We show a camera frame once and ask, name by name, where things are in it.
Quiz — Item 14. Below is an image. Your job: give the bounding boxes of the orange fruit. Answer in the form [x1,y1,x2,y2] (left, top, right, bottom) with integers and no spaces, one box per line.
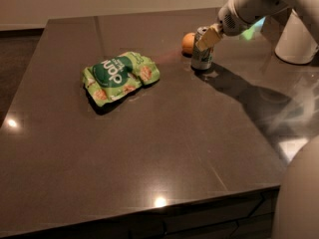
[181,33,195,55]

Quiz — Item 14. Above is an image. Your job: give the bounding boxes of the silver green 7up can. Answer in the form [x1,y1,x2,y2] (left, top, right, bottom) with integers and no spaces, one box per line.
[191,27,212,70]

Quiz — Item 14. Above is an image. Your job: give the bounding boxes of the green chip bag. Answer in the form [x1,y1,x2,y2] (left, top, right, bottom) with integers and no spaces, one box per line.
[83,52,160,107]

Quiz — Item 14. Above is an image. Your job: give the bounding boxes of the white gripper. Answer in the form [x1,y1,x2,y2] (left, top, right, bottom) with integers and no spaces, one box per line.
[195,0,250,52]

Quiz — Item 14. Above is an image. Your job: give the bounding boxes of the dark cabinet drawers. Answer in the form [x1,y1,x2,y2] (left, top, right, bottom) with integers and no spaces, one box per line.
[2,186,279,239]

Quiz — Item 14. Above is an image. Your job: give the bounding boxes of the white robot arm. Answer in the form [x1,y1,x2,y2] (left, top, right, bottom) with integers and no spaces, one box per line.
[195,0,319,51]

